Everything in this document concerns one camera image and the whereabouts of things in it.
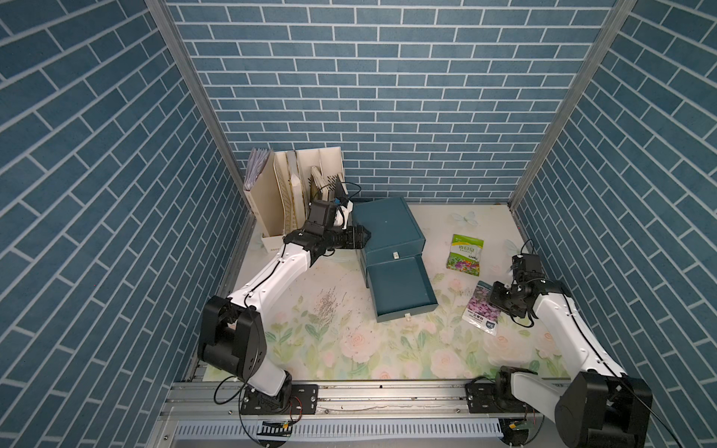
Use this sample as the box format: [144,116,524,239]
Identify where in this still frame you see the teal drawer cabinet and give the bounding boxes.
[351,197,426,284]

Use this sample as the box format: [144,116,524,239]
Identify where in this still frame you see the purple flower seed bag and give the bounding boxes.
[462,281,500,336]

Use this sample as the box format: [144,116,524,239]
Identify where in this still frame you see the teal drawer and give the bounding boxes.
[366,255,438,323]

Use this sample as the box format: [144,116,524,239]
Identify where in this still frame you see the green flower seed bag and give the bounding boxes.
[446,234,485,276]

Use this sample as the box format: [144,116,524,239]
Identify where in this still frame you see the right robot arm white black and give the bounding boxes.
[489,253,653,447]

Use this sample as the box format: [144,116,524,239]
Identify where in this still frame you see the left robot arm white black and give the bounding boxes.
[198,198,371,407]

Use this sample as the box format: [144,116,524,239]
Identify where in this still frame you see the dark striped notebook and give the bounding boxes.
[326,173,348,203]

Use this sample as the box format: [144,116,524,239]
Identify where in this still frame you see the white file organizer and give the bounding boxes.
[244,147,345,253]

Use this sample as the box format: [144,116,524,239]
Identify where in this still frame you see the purple folder stack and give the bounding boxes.
[244,147,272,192]

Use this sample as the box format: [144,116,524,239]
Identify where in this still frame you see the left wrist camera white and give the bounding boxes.
[334,198,353,230]

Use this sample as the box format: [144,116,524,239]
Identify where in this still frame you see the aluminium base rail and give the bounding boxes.
[149,380,554,447]

